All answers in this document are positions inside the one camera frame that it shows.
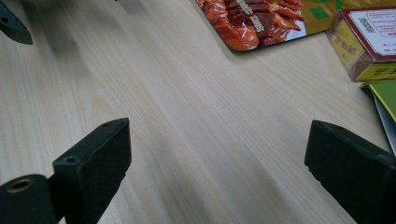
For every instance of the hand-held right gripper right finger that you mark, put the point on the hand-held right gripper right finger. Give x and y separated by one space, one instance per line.
355 171

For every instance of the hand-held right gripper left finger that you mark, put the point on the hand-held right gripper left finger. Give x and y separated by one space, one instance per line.
93 161

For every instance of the yellow sauce pouch white cap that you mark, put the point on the yellow sauce pouch white cap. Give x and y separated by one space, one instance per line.
387 96

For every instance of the green meat snack packet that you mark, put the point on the green meat snack packet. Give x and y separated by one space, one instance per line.
249 28

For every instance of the yellow and red box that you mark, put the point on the yellow and red box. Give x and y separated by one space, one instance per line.
367 46

